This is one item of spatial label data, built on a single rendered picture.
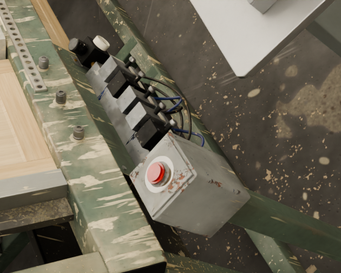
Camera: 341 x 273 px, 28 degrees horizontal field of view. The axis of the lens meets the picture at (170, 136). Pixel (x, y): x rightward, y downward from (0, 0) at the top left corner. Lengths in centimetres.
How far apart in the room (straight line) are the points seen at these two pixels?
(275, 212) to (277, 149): 81
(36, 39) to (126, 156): 45
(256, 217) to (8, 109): 64
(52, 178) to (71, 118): 19
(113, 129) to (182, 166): 47
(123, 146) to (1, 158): 28
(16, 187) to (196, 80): 127
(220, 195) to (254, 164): 104
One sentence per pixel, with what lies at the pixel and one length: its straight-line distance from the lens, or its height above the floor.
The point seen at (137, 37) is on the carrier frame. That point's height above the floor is 16.
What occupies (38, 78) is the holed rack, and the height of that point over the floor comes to 88.
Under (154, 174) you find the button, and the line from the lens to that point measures 120.
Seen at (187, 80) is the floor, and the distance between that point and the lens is 259.
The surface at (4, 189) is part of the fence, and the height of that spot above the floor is 101.
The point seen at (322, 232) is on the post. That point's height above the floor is 41.
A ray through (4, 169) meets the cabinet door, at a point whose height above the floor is 98.
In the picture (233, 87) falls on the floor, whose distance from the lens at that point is 243.
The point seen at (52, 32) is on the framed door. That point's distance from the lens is 274.
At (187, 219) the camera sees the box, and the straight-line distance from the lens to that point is 124.
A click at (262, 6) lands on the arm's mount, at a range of 143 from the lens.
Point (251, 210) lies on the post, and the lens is 138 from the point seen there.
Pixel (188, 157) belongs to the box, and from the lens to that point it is 120.
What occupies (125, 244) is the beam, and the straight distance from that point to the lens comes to 132.
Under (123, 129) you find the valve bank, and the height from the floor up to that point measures 74.
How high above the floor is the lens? 179
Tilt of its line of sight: 45 degrees down
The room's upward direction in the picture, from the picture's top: 65 degrees counter-clockwise
